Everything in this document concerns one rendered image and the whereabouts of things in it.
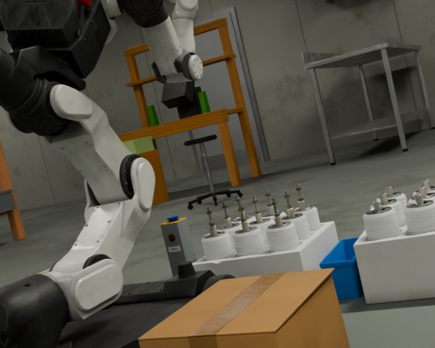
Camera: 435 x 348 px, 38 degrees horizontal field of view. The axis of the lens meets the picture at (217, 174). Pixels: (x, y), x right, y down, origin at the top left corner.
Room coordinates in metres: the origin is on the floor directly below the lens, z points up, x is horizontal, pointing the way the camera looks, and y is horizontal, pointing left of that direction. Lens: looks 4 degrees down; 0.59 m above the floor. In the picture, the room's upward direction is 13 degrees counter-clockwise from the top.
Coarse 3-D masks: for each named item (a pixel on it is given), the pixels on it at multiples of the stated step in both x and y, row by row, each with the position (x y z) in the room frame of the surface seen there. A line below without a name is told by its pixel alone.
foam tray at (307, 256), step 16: (320, 224) 2.21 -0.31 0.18; (304, 240) 2.00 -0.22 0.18; (320, 240) 2.05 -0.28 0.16; (336, 240) 2.19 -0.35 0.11; (240, 256) 1.99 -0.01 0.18; (256, 256) 1.94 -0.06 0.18; (272, 256) 1.91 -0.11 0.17; (288, 256) 1.89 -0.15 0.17; (304, 256) 1.90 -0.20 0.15; (320, 256) 2.02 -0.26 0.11; (224, 272) 1.99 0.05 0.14; (240, 272) 1.96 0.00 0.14; (256, 272) 1.94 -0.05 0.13; (272, 272) 1.92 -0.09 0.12; (288, 272) 1.89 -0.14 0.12
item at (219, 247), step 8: (208, 240) 2.04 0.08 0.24; (216, 240) 2.03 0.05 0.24; (224, 240) 2.04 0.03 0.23; (208, 248) 2.04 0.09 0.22; (216, 248) 2.03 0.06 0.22; (224, 248) 2.04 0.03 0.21; (232, 248) 2.07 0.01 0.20; (208, 256) 2.05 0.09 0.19; (216, 256) 2.03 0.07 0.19; (224, 256) 2.04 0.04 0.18
